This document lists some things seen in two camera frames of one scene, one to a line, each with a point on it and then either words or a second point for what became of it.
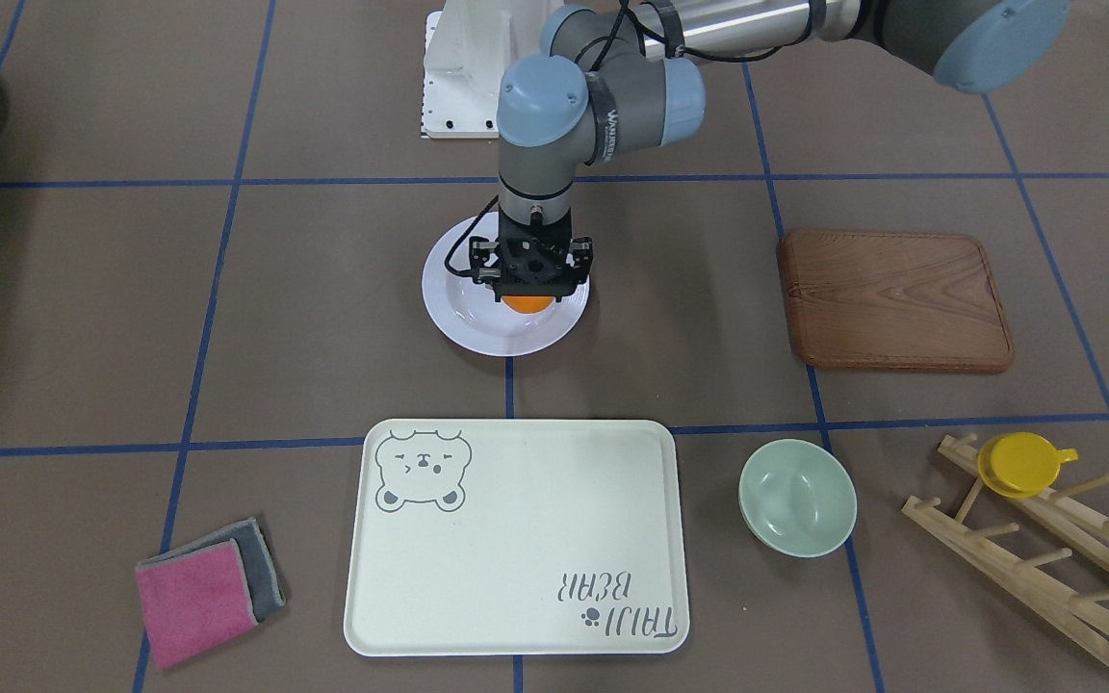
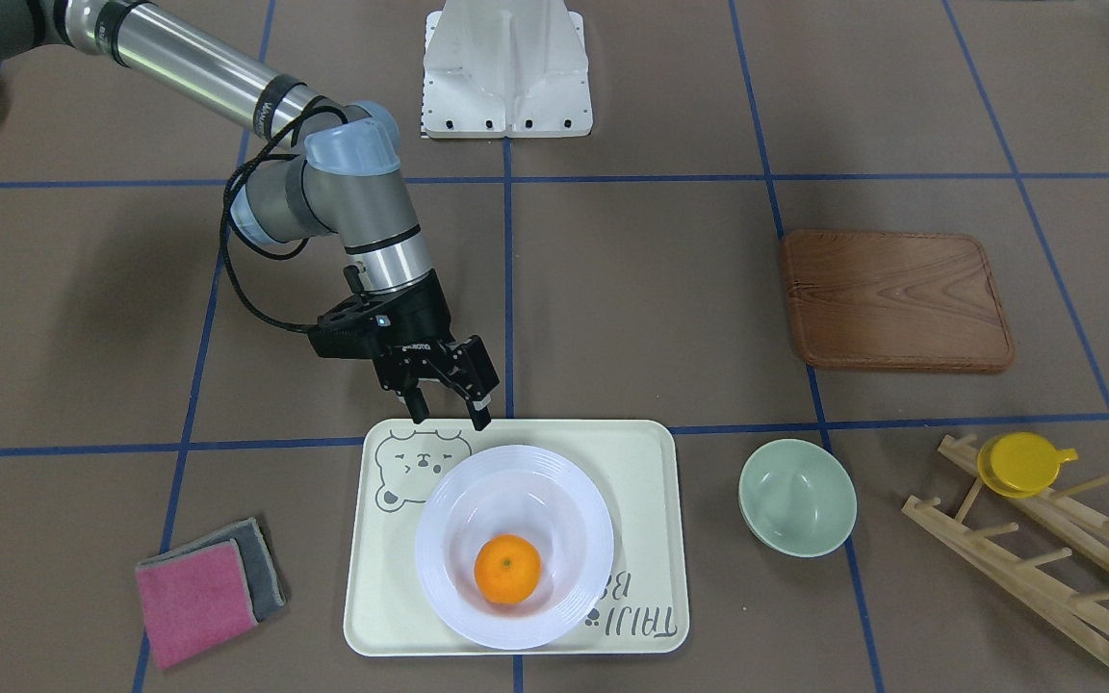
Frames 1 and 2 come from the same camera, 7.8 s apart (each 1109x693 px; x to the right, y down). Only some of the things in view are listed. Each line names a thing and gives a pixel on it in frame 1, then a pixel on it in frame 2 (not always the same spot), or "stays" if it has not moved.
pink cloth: (195, 600) stays
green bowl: (798, 498) stays
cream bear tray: (505, 537) stays
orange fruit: (527, 303) → (507, 569)
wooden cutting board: (893, 302) stays
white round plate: (468, 313) → (532, 495)
